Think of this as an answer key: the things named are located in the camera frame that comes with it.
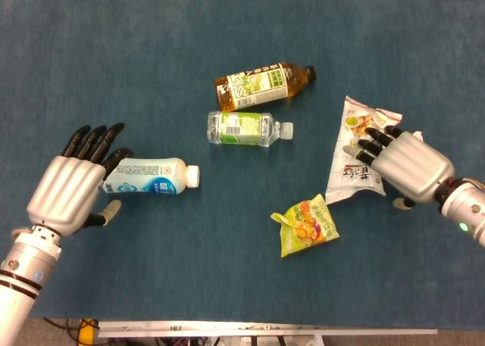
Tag long white snack bag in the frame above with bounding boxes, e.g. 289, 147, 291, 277
325, 95, 403, 205

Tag yellow plastic part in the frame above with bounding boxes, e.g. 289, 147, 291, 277
78, 318, 100, 346

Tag blue felt table cloth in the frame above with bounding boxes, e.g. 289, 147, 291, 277
0, 0, 485, 330

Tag white milk drink bottle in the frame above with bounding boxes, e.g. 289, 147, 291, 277
102, 157, 201, 196

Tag clear water bottle green label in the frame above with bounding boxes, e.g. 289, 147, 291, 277
206, 111, 295, 148

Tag black floor cables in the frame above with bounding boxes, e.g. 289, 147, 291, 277
43, 317, 83, 346

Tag yellow-green chip bag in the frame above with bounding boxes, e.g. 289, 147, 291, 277
270, 193, 341, 259

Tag aluminium frame rail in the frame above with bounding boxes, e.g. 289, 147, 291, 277
97, 320, 439, 339

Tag brown tea bottle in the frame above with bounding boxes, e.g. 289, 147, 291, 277
214, 61, 318, 113

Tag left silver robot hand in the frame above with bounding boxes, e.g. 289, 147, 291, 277
26, 122, 136, 237

